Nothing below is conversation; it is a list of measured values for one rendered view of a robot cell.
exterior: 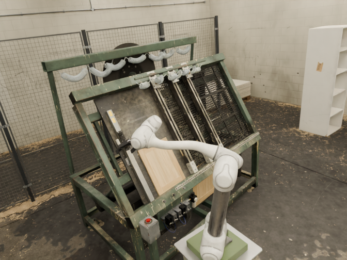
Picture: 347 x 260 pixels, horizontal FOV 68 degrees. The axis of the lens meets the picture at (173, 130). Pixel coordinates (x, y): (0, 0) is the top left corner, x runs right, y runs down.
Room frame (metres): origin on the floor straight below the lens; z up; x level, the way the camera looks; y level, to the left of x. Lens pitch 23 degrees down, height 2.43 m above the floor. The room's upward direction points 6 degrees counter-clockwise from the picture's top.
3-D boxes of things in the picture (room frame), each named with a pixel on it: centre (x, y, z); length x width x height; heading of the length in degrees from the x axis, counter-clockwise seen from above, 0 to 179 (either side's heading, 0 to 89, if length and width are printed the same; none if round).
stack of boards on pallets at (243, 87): (7.23, -1.14, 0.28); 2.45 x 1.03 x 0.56; 123
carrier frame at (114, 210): (3.00, 0.08, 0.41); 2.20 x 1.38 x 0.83; 132
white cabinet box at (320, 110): (4.95, -3.12, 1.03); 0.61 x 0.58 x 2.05; 123
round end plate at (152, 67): (3.25, 0.44, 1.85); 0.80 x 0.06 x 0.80; 132
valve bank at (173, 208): (2.02, 0.01, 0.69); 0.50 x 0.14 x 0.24; 132
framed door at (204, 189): (2.89, -0.48, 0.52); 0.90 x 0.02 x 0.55; 132
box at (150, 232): (1.68, 0.29, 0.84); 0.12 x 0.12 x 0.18; 42
